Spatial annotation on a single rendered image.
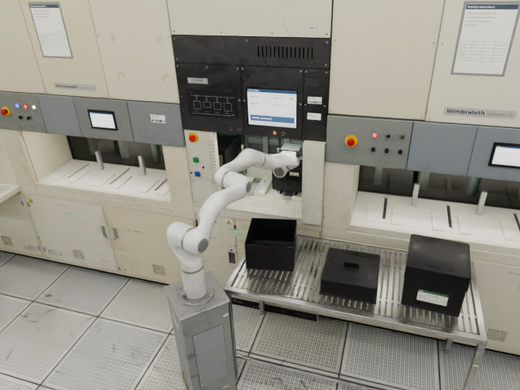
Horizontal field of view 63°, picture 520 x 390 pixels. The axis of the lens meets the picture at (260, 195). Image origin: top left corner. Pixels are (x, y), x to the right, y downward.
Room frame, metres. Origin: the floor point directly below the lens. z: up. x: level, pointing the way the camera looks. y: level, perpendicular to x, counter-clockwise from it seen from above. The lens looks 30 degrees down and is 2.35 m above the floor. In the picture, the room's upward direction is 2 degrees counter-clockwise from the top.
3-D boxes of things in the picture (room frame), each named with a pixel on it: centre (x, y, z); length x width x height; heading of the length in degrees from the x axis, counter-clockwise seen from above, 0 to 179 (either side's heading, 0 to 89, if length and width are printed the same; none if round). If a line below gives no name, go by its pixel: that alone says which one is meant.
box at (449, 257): (1.66, -0.87, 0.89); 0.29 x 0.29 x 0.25; 68
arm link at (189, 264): (1.74, 0.39, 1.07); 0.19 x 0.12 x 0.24; 51
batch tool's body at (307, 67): (2.74, -0.10, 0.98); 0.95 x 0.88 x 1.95; 161
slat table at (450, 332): (1.82, -0.49, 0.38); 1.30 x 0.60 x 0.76; 71
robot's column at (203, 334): (1.72, 0.36, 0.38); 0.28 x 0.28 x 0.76; 26
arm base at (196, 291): (1.72, 0.36, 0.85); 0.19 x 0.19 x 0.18
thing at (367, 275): (1.77, -0.47, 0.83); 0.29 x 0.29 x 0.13; 72
